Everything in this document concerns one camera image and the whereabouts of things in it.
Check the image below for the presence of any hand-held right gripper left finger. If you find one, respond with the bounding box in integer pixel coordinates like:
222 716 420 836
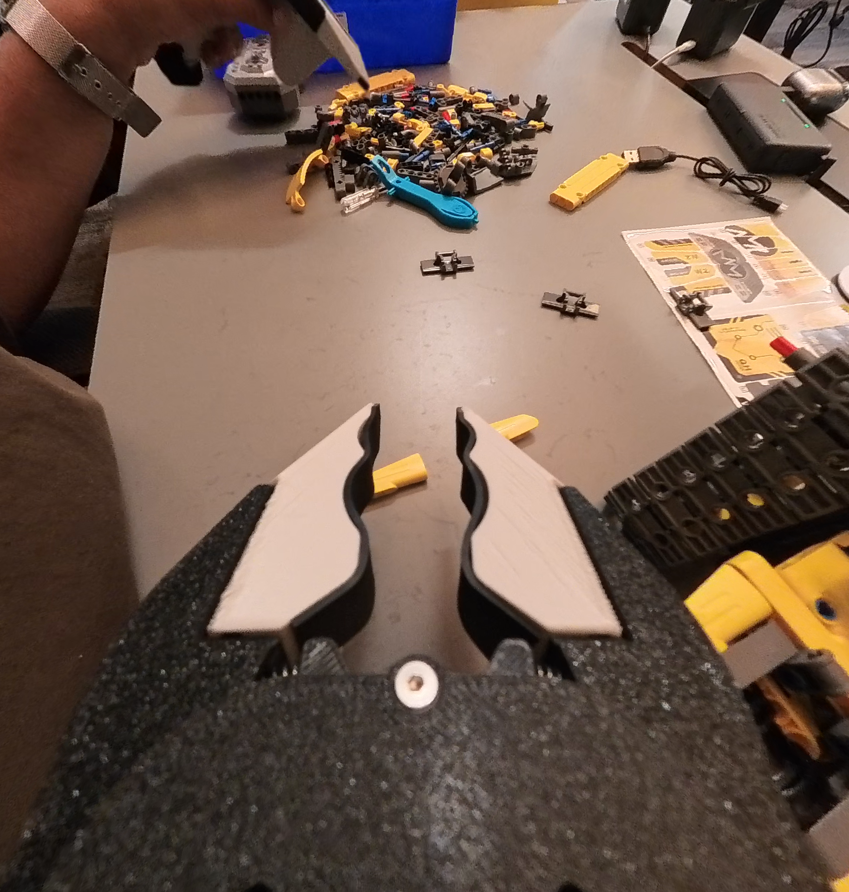
207 403 382 670

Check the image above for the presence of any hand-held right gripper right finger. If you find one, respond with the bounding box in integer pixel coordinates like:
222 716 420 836
455 407 623 663

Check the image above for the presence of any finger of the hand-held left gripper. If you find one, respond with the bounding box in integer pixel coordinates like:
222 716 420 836
270 0 352 83
312 0 371 89

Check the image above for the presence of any pile of small building pieces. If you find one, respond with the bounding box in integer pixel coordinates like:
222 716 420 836
285 70 554 210

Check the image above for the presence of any black track link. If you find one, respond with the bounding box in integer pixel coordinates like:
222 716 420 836
541 288 601 320
419 249 476 278
670 287 712 330

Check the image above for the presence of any person's left forearm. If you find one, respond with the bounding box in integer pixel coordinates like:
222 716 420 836
0 14 129 342

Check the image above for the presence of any person's left hand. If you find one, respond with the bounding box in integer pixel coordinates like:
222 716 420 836
45 0 279 89

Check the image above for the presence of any grey toy motor block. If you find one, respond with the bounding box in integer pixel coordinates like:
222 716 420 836
222 38 305 125

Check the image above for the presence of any blue plastic bin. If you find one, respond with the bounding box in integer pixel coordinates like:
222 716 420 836
236 0 458 74

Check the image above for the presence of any silver mesh wrist band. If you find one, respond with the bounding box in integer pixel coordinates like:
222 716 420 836
0 0 162 138

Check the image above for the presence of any yellow curved building piece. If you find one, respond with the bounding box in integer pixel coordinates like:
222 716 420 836
285 148 330 212

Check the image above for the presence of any blue brick separator tool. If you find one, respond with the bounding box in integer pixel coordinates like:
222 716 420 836
365 155 480 231

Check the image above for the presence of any black toy track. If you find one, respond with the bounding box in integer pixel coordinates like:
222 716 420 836
602 345 849 579

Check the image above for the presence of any person's brown shirt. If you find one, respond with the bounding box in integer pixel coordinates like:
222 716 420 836
0 331 143 892

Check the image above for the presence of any yellow toy vehicle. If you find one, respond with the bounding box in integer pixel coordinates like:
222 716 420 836
684 531 849 892

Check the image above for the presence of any yellow long building beam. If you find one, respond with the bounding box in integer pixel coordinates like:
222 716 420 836
549 153 631 210

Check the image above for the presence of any black charger block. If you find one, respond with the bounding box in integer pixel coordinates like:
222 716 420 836
614 0 669 36
675 0 749 60

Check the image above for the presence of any yellow black sticker sheet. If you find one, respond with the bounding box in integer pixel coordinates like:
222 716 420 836
621 219 849 408

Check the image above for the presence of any black power adapter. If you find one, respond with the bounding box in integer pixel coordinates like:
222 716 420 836
706 80 833 177

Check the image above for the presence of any shiny silver object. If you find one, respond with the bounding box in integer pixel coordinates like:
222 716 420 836
783 66 849 119

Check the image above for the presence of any black usb cable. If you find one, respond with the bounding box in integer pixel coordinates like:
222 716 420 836
620 144 789 213

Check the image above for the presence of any white cable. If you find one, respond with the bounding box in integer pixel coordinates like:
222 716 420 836
649 38 697 71

